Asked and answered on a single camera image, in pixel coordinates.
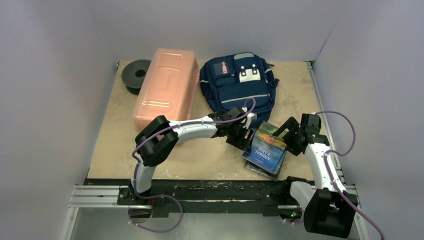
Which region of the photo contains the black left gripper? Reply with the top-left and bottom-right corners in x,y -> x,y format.
226,123 -> 255,154

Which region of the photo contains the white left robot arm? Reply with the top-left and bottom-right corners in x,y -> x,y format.
129,107 -> 257,205

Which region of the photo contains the dark book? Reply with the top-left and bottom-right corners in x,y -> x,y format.
244,161 -> 280,181

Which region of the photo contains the navy blue student backpack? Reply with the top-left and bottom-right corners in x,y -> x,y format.
199,52 -> 279,128

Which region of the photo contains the pink translucent storage box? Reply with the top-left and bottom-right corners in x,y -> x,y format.
132,48 -> 200,133

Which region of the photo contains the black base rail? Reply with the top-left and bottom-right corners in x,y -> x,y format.
83,178 -> 302,219

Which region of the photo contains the blue Animal Farm book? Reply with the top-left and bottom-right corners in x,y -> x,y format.
242,121 -> 287,175

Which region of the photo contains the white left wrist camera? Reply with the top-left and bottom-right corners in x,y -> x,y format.
241,106 -> 257,129

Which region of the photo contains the aluminium frame rail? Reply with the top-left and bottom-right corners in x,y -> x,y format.
68,185 -> 150,209

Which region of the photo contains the pink pen toy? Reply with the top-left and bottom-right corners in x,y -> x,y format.
221,61 -> 229,74

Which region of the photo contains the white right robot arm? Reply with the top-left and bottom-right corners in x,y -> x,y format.
272,113 -> 358,239

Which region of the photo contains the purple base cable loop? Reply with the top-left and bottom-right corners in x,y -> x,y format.
128,193 -> 184,233

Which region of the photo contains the black filament spool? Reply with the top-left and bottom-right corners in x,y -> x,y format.
121,59 -> 151,95

